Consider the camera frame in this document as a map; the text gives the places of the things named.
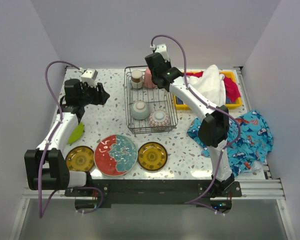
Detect blue patterned bowl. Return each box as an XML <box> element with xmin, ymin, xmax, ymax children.
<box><xmin>148</xmin><ymin>110</ymin><xmax>171</xmax><ymax>132</ymax></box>

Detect right yellow patterned plate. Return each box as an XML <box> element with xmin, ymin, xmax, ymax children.
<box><xmin>137</xmin><ymin>141</ymin><xmax>168</xmax><ymax>172</ymax></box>

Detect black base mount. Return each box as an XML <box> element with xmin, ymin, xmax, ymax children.
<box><xmin>64</xmin><ymin>179</ymin><xmax>242</xmax><ymax>209</ymax></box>

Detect red cloth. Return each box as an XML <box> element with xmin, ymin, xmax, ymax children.
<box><xmin>182</xmin><ymin>71</ymin><xmax>242</xmax><ymax>102</ymax></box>

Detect left yellow patterned plate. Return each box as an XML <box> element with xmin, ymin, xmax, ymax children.
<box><xmin>65</xmin><ymin>146</ymin><xmax>94</xmax><ymax>172</ymax></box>

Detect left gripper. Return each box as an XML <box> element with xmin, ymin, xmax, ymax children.
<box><xmin>78</xmin><ymin>80</ymin><xmax>110</xmax><ymax>107</ymax></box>

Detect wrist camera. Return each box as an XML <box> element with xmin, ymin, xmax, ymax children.
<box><xmin>80</xmin><ymin>68</ymin><xmax>98</xmax><ymax>88</ymax></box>
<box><xmin>150</xmin><ymin>43</ymin><xmax>171</xmax><ymax>63</ymax></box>

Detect red and blue plate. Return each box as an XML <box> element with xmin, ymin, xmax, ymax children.
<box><xmin>94</xmin><ymin>134</ymin><xmax>138</xmax><ymax>177</ymax></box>

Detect yellow patterned plate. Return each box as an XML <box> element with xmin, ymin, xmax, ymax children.
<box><xmin>137</xmin><ymin>141</ymin><xmax>168</xmax><ymax>172</ymax></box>
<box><xmin>65</xmin><ymin>146</ymin><xmax>94</xmax><ymax>172</ymax></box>

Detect pink cup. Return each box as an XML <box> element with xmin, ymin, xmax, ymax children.
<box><xmin>143</xmin><ymin>68</ymin><xmax>156</xmax><ymax>89</ymax></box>

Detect light blue bowl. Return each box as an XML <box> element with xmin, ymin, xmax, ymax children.
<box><xmin>130</xmin><ymin>100</ymin><xmax>151</xmax><ymax>120</ymax></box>

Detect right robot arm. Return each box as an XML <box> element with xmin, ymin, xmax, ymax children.
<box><xmin>145</xmin><ymin>52</ymin><xmax>234</xmax><ymax>197</ymax></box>

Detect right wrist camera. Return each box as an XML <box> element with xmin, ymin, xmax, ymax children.
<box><xmin>150</xmin><ymin>43</ymin><xmax>171</xmax><ymax>63</ymax></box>

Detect blue patterned cloth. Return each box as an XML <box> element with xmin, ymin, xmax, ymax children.
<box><xmin>186</xmin><ymin>109</ymin><xmax>275</xmax><ymax>177</ymax></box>

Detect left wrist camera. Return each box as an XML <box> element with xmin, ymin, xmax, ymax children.
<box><xmin>80</xmin><ymin>68</ymin><xmax>98</xmax><ymax>88</ymax></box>

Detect yellow plastic bin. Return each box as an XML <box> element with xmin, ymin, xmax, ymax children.
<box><xmin>173</xmin><ymin>70</ymin><xmax>242</xmax><ymax>111</ymax></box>

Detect white towel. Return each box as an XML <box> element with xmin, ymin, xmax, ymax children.
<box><xmin>187</xmin><ymin>64</ymin><xmax>226</xmax><ymax>106</ymax></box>

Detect metal cup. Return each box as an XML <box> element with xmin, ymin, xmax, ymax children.
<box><xmin>130</xmin><ymin>69</ymin><xmax>144</xmax><ymax>89</ymax></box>

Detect wire dish rack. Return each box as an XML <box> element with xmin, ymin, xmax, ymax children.
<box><xmin>124</xmin><ymin>65</ymin><xmax>178</xmax><ymax>134</ymax></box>

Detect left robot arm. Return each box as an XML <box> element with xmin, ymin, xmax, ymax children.
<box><xmin>24</xmin><ymin>78</ymin><xmax>110</xmax><ymax>196</ymax></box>

